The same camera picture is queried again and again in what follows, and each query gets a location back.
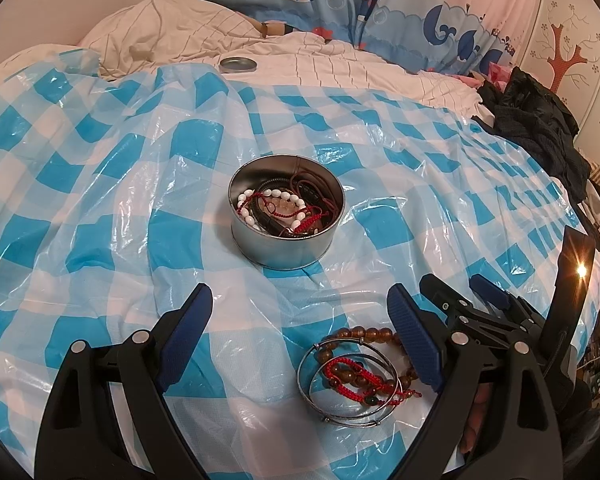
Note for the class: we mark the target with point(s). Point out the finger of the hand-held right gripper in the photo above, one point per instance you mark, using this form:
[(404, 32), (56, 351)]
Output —
[(492, 294), (472, 320)]

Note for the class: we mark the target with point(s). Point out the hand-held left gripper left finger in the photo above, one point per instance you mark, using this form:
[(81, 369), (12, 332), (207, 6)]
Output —
[(192, 330)]

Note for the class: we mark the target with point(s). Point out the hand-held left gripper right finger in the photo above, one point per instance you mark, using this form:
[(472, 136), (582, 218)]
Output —
[(415, 340)]

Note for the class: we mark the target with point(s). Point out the silver bangle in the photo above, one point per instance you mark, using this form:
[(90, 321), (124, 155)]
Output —
[(350, 425), (302, 360)]

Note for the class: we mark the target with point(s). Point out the silver round tin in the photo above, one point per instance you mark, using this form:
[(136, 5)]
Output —
[(280, 252)]

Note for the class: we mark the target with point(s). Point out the person's right hand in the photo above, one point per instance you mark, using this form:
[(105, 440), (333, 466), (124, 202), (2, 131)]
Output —
[(476, 410)]

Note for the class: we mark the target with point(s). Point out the blue checked plastic sheet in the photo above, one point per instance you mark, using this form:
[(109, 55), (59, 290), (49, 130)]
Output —
[(105, 210)]

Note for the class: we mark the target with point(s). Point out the dark clothes pile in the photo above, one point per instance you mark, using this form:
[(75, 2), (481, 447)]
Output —
[(535, 110)]

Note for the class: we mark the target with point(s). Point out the pink cloth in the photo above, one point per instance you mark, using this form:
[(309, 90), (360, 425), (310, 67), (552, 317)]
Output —
[(490, 76)]

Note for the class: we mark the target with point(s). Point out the silver tin lid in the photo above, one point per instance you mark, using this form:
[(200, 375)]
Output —
[(237, 64)]

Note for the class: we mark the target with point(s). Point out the whale print curtain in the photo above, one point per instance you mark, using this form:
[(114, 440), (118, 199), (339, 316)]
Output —
[(405, 10)]

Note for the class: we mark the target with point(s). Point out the white bed quilt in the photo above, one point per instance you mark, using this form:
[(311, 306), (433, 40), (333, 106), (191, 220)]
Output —
[(180, 30)]

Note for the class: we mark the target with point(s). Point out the beige and black cylinder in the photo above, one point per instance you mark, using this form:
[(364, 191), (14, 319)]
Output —
[(275, 29)]

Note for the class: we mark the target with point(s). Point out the tree wall sticker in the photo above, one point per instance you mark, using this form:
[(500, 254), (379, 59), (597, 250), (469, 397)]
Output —
[(562, 57)]

